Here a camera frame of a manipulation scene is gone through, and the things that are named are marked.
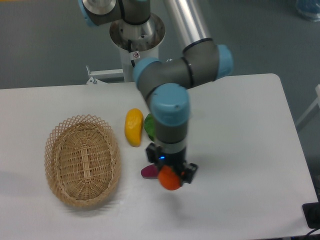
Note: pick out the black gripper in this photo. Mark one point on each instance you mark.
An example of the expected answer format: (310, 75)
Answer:
(177, 161)

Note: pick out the orange fruit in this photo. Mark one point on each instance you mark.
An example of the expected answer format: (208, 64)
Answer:
(169, 179)

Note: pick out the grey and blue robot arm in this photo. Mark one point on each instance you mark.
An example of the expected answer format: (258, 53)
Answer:
(164, 85)

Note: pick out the woven wicker basket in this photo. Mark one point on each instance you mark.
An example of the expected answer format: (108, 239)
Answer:
(82, 161)

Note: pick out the purple sweet potato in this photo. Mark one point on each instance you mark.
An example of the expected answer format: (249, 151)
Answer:
(149, 172)

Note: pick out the green bok choy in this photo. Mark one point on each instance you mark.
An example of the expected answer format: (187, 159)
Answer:
(149, 126)

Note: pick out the yellow mango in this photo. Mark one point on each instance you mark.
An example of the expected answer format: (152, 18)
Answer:
(133, 127)

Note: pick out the black device at table edge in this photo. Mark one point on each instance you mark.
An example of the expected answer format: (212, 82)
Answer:
(312, 214)

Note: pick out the blue object in bag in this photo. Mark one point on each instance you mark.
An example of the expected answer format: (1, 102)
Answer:
(309, 9)

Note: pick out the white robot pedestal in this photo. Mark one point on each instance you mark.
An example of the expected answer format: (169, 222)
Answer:
(135, 43)

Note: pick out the white frame at right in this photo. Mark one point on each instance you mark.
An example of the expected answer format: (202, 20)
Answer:
(310, 112)

